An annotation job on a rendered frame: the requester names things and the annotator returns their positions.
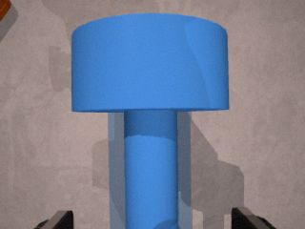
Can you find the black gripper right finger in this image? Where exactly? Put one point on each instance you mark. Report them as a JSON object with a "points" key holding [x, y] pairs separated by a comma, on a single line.
{"points": [[243, 218]]}

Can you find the grey metal cradle stand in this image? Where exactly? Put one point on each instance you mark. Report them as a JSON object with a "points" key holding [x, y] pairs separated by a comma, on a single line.
{"points": [[117, 170]]}

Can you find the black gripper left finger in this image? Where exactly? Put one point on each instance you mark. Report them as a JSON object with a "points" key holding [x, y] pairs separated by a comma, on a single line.
{"points": [[60, 220]]}

